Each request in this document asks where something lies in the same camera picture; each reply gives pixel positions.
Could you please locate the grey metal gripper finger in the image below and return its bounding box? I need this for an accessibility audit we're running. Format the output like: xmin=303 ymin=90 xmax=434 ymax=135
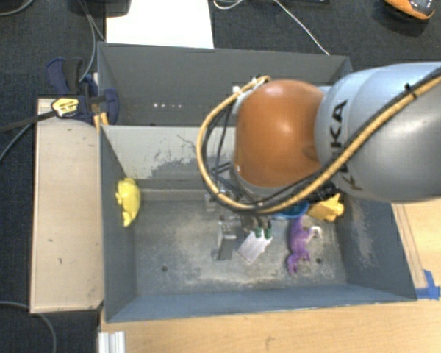
xmin=236 ymin=232 xmax=273 ymax=265
xmin=215 ymin=222 xmax=239 ymax=262

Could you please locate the yellow soft toy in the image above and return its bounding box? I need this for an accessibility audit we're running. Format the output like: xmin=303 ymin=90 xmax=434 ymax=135
xmin=115 ymin=177 xmax=142 ymax=229

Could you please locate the purple toy dinosaur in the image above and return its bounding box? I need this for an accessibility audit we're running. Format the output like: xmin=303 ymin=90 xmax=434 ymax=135
xmin=286 ymin=217 xmax=323 ymax=275

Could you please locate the grey metal bin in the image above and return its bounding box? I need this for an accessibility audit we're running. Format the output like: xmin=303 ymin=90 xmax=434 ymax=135
xmin=96 ymin=41 xmax=418 ymax=324

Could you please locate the pale wood flat board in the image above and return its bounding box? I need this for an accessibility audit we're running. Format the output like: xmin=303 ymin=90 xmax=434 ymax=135
xmin=29 ymin=97 xmax=106 ymax=314

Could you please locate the blue plastic cup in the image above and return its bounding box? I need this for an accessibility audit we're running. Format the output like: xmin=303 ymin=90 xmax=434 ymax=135
xmin=271 ymin=200 xmax=310 ymax=222

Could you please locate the yellow toy block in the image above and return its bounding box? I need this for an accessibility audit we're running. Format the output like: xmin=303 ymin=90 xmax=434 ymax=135
xmin=306 ymin=193 xmax=345 ymax=222

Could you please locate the black cylinder on white bracket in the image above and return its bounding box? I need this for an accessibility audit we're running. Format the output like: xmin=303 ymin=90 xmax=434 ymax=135
xmin=309 ymin=182 xmax=337 ymax=202

